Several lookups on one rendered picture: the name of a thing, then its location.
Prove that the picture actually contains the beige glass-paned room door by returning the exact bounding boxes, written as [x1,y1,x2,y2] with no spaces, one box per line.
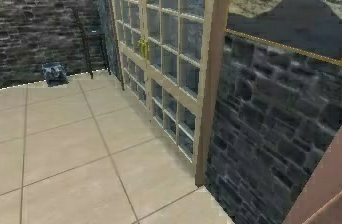
[111,0,231,187]

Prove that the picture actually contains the blue-grey bin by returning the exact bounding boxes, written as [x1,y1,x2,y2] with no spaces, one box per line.
[41,61,69,88]

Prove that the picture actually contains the yellow door handle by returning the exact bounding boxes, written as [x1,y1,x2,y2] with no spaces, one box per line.
[137,38,150,61]

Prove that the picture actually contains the black metal frame shelf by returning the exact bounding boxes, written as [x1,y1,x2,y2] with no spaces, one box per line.
[70,7,126,92]

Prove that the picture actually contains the gold-framed wall picture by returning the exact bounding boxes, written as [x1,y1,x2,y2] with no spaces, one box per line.
[225,0,342,67]

